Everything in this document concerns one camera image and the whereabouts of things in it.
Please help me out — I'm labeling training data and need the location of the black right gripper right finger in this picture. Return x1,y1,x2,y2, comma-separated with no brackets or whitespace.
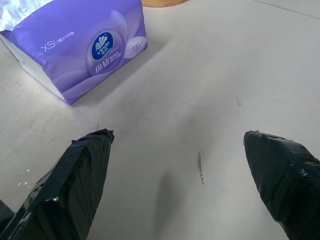
243,129,320,240

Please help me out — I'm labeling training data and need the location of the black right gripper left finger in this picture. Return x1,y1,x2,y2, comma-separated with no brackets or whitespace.
0,128,115,240

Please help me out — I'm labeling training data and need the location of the purple tissue pack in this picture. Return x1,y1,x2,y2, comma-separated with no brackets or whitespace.
0,0,149,106

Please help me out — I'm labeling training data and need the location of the round wooden base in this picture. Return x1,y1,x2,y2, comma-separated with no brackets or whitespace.
142,0,187,8

